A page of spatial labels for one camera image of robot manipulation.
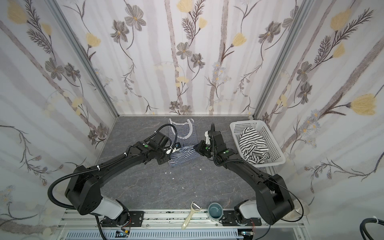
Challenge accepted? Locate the blue white striped tank top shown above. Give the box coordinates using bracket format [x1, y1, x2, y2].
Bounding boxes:
[168, 119, 199, 167]

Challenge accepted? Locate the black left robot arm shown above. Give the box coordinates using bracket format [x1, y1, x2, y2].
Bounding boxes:
[65, 132, 178, 227]

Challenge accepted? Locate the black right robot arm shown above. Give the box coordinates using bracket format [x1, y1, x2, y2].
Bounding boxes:
[194, 131, 294, 225]

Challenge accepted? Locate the black white striped tank top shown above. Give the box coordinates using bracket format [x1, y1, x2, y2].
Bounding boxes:
[239, 128, 270, 164]

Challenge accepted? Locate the white plastic laundry basket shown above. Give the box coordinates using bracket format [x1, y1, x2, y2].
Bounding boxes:
[230, 120, 286, 168]

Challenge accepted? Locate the teal ceramic mug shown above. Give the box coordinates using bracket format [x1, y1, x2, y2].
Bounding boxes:
[207, 203, 224, 222]

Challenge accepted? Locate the cream vegetable peeler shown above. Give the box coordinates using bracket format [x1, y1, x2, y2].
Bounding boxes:
[182, 202, 202, 230]

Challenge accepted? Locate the clear jar with metal lid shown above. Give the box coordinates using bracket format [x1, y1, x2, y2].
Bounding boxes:
[283, 199, 310, 221]

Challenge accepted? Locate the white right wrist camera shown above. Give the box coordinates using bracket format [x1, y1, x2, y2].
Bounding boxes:
[205, 131, 211, 146]

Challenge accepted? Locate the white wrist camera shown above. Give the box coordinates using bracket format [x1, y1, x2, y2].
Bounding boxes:
[165, 143, 181, 156]
[205, 131, 211, 146]

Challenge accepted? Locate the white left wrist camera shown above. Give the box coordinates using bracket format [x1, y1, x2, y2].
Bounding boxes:
[165, 143, 181, 156]

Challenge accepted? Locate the aluminium mounting rail frame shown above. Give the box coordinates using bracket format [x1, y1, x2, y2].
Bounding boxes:
[52, 209, 311, 240]

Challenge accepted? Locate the black corrugated cable conduit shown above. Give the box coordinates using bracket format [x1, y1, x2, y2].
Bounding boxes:
[47, 167, 103, 240]

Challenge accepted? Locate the black cable bottom right corner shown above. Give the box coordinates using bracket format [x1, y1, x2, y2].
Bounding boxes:
[359, 217, 384, 240]

